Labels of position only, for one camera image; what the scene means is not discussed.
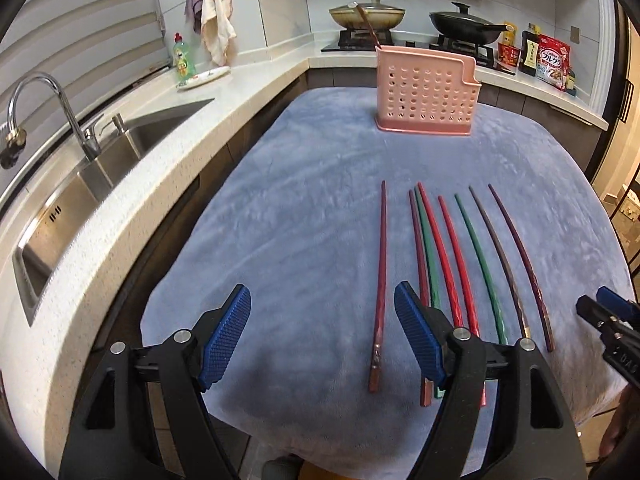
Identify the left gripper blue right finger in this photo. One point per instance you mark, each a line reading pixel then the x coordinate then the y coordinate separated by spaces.
pixel 426 329

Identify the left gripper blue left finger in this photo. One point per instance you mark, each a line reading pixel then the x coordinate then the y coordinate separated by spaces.
pixel 229 323

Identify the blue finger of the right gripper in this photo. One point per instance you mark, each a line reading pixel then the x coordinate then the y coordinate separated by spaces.
pixel 615 303

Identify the green chopstick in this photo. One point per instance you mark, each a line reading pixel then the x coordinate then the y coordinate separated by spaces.
pixel 430 253
pixel 495 305

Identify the bright red chopstick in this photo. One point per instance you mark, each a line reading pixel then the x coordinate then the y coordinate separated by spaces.
pixel 469 302
pixel 452 293

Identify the maroon chopstick gold band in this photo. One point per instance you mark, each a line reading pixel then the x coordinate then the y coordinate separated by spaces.
pixel 426 392

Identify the dark red chopstick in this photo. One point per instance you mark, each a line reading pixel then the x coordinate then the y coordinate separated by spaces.
pixel 375 367
pixel 530 272
pixel 364 16

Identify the brown chopstick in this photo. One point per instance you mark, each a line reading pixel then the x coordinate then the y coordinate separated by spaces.
pixel 507 270

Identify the stainless steel sink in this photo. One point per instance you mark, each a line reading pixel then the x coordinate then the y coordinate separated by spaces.
pixel 71 204

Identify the soap dispenser pump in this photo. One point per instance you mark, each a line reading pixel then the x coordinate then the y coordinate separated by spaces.
pixel 122 131

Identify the chrome faucet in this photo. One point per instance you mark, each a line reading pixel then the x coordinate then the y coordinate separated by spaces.
pixel 14 138

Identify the pink perforated utensil holder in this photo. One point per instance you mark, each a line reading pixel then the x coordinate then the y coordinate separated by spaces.
pixel 425 91

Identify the red cereal bag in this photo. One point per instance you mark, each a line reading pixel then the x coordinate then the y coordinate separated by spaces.
pixel 553 61

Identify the dark soy sauce bottle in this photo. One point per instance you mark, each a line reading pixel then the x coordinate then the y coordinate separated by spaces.
pixel 529 50

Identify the patterned plate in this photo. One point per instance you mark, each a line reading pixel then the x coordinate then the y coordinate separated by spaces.
pixel 202 78

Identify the green dish soap bottle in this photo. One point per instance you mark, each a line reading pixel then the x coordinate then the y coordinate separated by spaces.
pixel 181 53

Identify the yellow snack bag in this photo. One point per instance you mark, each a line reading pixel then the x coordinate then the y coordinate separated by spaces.
pixel 508 35

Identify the black gas stove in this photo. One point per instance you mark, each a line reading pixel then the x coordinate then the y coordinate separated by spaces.
pixel 352 40

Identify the white hanging towel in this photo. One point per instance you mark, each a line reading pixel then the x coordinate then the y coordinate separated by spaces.
pixel 216 29

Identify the black wok with lid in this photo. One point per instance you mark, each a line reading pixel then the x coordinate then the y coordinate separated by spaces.
pixel 466 27

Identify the beige pan with lid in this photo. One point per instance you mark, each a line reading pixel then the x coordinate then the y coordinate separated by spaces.
pixel 380 15

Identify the white window blinds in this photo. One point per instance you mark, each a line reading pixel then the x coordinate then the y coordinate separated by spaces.
pixel 93 48

